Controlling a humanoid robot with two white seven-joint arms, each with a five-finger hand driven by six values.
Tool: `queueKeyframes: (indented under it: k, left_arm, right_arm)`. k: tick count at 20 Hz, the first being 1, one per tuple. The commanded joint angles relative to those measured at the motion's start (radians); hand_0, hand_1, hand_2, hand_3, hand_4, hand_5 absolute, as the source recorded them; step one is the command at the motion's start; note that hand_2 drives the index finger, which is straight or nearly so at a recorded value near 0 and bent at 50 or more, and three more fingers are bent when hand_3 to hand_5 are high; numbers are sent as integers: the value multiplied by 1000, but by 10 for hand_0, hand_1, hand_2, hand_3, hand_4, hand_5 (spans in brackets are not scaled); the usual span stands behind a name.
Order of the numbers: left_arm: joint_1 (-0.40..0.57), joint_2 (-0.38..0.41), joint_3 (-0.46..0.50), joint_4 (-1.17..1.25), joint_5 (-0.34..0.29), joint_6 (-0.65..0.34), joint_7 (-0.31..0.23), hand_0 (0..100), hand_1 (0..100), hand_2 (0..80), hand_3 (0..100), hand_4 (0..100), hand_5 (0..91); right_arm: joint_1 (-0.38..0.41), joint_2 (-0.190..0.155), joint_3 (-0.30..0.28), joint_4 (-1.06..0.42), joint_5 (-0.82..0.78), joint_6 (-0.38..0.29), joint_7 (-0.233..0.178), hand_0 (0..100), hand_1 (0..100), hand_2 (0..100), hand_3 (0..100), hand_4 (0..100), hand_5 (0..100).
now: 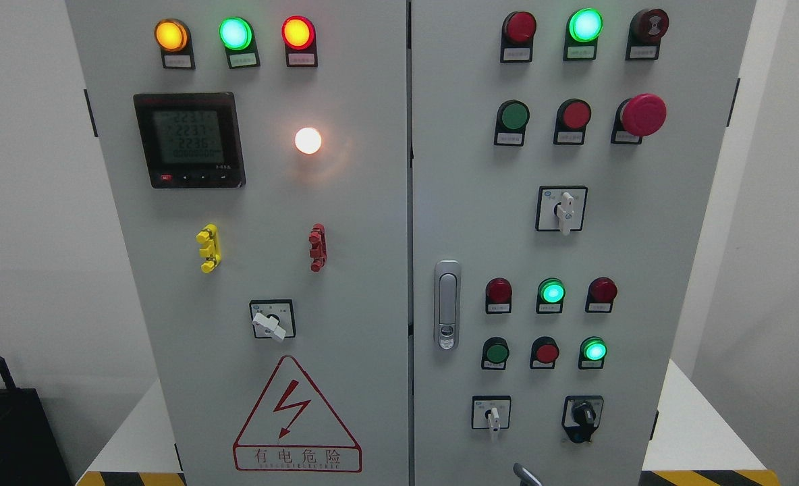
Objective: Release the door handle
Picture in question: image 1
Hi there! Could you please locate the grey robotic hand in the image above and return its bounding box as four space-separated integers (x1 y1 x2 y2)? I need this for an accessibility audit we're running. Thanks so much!
512 462 543 486

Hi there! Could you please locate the silver cabinet door handle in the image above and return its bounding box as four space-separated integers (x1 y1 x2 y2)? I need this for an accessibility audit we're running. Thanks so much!
434 261 461 350

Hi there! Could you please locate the grey right cabinet door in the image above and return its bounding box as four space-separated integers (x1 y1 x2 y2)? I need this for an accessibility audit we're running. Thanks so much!
412 1 755 485

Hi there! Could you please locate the grey cabinet door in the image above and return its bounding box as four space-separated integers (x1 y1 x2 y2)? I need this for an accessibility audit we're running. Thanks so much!
412 1 755 485
66 1 409 485

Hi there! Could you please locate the grey left cabinet door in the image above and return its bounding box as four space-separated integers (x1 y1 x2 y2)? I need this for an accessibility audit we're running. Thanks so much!
66 1 409 485

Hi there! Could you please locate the green lit push button lower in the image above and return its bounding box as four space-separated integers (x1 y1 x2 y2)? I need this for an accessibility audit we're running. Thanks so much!
577 336 607 370

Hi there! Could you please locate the white platform with hazard stripes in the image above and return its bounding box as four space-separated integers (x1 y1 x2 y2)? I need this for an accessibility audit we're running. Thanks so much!
78 363 779 485

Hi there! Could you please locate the green indicator lamp middle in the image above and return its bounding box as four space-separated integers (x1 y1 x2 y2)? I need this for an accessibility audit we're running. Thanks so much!
536 277 566 314

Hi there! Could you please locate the green indicator lamp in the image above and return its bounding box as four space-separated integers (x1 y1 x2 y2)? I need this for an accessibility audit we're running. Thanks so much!
219 16 260 69
536 277 566 314
563 8 603 61

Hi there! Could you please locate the red indicator lamp middle left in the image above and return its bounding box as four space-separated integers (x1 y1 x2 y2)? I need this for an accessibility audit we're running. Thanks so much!
484 277 513 315

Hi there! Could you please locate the red indicator lamp middle right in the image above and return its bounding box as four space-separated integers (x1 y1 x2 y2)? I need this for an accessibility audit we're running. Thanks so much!
585 277 618 313

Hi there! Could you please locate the red electric hazard warning sticker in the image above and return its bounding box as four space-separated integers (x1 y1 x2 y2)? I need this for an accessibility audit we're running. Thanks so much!
233 356 362 473

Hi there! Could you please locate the red terminal connector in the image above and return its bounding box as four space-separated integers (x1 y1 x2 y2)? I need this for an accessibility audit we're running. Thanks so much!
309 223 327 273

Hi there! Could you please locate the green push button upper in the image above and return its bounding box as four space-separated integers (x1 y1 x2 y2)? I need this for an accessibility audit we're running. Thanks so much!
494 99 531 146

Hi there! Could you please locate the red push button upper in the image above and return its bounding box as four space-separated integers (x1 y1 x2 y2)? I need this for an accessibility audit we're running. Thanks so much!
553 98 592 145

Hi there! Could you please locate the red emergency stop button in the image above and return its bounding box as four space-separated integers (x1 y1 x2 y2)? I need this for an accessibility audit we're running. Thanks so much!
610 93 667 145

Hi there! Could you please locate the yellow terminal connector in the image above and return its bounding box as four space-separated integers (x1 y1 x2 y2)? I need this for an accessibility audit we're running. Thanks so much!
196 223 223 273

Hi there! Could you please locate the white glowing indicator lamp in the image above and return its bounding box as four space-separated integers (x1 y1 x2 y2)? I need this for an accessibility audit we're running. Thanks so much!
294 127 323 155

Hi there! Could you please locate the red indicator lamp top right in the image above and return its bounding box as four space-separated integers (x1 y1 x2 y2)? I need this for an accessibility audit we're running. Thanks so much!
499 10 537 63

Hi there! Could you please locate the green indicator lamp top right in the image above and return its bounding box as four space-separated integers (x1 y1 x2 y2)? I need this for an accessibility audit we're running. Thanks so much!
563 8 603 61

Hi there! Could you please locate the dark red buzzer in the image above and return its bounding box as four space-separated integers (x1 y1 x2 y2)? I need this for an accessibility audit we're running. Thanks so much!
626 8 670 61

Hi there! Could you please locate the black digital power meter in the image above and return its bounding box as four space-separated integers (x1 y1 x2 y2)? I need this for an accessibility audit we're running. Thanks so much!
132 92 246 190

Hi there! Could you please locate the red lit indicator lamp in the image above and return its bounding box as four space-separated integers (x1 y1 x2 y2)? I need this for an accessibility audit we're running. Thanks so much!
281 16 319 68

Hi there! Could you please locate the black cabinet at left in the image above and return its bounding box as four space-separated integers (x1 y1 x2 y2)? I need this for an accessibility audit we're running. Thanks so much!
0 356 72 485

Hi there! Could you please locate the green indicator lamp top left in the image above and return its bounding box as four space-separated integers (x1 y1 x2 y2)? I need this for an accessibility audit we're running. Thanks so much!
219 16 260 69

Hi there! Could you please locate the amber indicator lamp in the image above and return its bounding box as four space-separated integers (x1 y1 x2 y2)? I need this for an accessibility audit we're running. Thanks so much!
154 18 195 69

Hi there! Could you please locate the white selector switch lower right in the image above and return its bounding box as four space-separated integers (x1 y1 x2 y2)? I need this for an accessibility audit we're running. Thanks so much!
471 395 512 442

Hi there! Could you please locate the white selector switch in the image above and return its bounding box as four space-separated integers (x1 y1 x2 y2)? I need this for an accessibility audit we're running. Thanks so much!
535 186 588 235
471 395 512 442

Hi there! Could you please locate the black key switch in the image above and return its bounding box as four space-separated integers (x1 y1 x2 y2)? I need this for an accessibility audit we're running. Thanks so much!
561 395 605 443

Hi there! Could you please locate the white selector switch upper right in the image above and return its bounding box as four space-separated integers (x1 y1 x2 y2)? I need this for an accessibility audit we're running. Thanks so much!
535 186 588 235

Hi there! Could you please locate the white selector switch left door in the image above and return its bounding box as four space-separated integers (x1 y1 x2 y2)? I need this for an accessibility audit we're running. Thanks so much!
250 299 296 342

